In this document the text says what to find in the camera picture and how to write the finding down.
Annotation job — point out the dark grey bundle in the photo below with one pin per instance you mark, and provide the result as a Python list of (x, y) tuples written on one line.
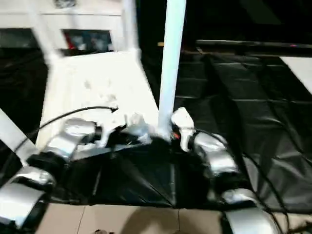
[(63, 3)]

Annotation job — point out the white board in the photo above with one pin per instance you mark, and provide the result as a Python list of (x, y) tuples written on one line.
[(299, 70)]

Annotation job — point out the white glass-door cabinet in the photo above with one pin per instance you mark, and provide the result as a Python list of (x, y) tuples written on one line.
[(85, 22)]

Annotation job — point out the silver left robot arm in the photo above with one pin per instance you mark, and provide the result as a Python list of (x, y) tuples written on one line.
[(65, 139)]

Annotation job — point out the black plastic mat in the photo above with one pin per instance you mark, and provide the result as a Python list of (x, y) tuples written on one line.
[(243, 117)]

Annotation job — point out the black metal rail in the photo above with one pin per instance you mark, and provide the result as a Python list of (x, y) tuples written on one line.
[(243, 44)]

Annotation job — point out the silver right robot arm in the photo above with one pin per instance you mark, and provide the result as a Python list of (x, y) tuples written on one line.
[(219, 158)]

